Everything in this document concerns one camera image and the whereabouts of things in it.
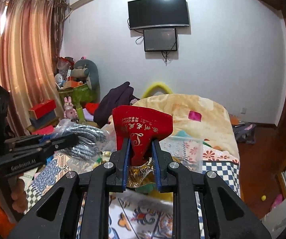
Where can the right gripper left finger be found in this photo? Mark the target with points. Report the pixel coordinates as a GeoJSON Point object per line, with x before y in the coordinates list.
{"type": "Point", "coordinates": [77, 203]}

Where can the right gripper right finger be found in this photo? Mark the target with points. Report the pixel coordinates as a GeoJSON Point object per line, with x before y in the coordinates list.
{"type": "Point", "coordinates": [203, 203]}

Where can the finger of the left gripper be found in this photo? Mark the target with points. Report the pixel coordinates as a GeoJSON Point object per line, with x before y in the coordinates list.
{"type": "Point", "coordinates": [27, 158]}
{"type": "Point", "coordinates": [30, 142]}

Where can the grey striped bagged cloth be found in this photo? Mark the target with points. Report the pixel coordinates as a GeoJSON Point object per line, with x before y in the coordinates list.
{"type": "Point", "coordinates": [89, 140]}

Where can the clear plastic storage box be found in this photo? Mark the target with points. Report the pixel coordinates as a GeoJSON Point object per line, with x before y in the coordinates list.
{"type": "Point", "coordinates": [185, 149]}

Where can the red velvet pouch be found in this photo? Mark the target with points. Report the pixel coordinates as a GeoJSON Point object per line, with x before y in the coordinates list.
{"type": "Point", "coordinates": [140, 125]}

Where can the left hand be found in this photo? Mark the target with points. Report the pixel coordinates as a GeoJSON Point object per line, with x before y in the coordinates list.
{"type": "Point", "coordinates": [18, 195]}

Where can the red book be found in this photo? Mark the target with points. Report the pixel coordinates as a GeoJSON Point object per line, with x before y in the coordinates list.
{"type": "Point", "coordinates": [44, 131]}

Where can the red gift box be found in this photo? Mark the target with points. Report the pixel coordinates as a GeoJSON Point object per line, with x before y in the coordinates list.
{"type": "Point", "coordinates": [39, 110]}

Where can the pink rabbit figure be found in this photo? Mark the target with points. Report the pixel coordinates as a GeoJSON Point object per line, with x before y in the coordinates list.
{"type": "Point", "coordinates": [69, 111]}

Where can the green bottle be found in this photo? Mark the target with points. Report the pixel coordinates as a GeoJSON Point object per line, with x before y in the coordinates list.
{"type": "Point", "coordinates": [80, 113]}

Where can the green storage box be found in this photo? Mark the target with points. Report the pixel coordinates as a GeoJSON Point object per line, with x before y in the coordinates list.
{"type": "Point", "coordinates": [79, 95]}

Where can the red cushion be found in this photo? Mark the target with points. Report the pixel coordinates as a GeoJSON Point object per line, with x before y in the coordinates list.
{"type": "Point", "coordinates": [91, 108]}

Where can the orange pink curtain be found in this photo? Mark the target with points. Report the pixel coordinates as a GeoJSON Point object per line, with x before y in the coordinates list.
{"type": "Point", "coordinates": [27, 58]}

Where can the grey plush toy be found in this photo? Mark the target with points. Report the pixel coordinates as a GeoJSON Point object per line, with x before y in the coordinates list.
{"type": "Point", "coordinates": [86, 70]}

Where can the dark purple jacket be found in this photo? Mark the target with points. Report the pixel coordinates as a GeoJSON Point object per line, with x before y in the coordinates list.
{"type": "Point", "coordinates": [121, 95]}

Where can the beige orange blanket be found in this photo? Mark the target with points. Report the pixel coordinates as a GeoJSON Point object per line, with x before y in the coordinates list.
{"type": "Point", "coordinates": [198, 117]}

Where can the yellow curved pillow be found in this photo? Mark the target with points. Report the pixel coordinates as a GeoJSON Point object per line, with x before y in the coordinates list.
{"type": "Point", "coordinates": [156, 87]}

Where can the small black wall monitor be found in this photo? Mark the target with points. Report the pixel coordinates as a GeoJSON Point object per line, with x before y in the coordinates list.
{"type": "Point", "coordinates": [160, 40]}

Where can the black wall television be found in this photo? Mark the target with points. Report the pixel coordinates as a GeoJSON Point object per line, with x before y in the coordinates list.
{"type": "Point", "coordinates": [157, 13]}

